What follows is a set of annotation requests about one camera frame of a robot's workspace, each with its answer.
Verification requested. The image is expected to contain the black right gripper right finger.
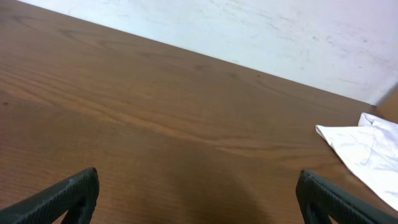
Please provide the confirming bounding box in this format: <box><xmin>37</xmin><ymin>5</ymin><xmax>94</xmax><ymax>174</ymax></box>
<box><xmin>295</xmin><ymin>170</ymin><xmax>397</xmax><ymax>224</ymax></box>

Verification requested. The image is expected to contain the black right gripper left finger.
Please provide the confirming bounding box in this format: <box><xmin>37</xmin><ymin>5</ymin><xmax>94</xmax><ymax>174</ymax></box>
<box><xmin>1</xmin><ymin>167</ymin><xmax>100</xmax><ymax>224</ymax></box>

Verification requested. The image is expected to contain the plain white cloth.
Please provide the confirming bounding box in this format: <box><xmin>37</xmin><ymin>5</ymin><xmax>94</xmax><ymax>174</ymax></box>
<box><xmin>315</xmin><ymin>113</ymin><xmax>397</xmax><ymax>210</ymax></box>

